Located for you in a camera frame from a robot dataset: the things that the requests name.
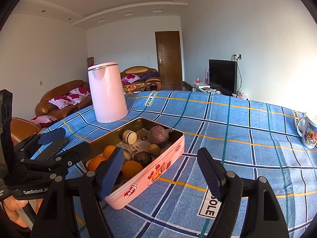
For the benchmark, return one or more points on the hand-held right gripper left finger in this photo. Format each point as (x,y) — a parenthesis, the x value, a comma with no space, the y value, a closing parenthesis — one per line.
(111,176)

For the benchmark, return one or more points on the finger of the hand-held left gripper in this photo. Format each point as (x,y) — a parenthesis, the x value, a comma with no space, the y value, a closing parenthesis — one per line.
(52,135)
(59,146)

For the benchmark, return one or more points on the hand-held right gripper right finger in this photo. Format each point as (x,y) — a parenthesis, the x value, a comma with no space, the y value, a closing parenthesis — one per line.
(213,176)

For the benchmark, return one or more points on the round orange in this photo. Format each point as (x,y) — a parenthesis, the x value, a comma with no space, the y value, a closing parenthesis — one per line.
(95,164)

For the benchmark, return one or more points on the large oval orange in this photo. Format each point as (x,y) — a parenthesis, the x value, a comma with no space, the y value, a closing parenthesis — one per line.
(132,169)

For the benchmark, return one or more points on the small mandarin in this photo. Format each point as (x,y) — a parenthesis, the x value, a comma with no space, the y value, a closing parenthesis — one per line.
(109,151)

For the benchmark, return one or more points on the pink metal tin box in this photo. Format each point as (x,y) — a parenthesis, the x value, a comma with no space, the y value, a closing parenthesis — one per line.
(153,176)

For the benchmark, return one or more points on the small brown kiwi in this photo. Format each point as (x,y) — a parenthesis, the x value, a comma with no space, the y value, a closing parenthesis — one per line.
(154,149)

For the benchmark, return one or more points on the purple round root vegetable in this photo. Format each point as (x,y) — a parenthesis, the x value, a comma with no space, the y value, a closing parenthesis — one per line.
(159,133)

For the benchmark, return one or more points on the person's left hand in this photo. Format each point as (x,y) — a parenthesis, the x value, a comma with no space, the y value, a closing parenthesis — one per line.
(13,210)

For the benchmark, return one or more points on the floral pink pillow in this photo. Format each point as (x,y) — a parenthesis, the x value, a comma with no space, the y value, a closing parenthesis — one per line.
(59,101)
(78,96)
(40,119)
(130,78)

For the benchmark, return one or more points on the chocolate muffin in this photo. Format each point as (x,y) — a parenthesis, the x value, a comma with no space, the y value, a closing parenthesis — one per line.
(143,158)

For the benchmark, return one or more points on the printed paper leaflet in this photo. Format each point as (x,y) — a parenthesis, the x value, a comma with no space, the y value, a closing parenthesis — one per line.
(138,144)

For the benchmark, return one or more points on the cream roll cake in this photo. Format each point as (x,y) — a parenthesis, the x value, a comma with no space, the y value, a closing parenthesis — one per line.
(128,136)

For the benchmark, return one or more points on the brown leather sofa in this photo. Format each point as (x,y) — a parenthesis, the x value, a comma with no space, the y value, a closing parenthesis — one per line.
(62,88)

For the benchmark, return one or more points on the blue checked tablecloth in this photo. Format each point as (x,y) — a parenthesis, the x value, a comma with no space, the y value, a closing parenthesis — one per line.
(247,133)

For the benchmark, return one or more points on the pink electric kettle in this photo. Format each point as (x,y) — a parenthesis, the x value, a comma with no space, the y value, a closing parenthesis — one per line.
(106,94)

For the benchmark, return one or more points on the coffee table with snacks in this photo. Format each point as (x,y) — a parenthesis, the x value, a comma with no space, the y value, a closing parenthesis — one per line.
(133,88)

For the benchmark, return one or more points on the brown leather armchair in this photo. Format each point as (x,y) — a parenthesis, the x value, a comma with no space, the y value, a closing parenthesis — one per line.
(152,84)

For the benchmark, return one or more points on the black television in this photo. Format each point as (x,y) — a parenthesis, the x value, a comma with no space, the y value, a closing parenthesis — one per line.
(221,74)

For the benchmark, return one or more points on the white printed mug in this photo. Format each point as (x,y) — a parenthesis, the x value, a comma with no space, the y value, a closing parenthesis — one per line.
(309,133)

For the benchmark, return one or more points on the purple blanket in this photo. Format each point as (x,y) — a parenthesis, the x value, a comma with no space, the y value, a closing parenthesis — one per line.
(148,75)

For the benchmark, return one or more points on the dark brown room door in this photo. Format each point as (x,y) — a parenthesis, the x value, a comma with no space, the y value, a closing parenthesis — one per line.
(169,58)

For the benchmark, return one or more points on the white wall outlet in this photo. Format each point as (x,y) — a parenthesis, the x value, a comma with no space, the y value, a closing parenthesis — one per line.
(236,56)

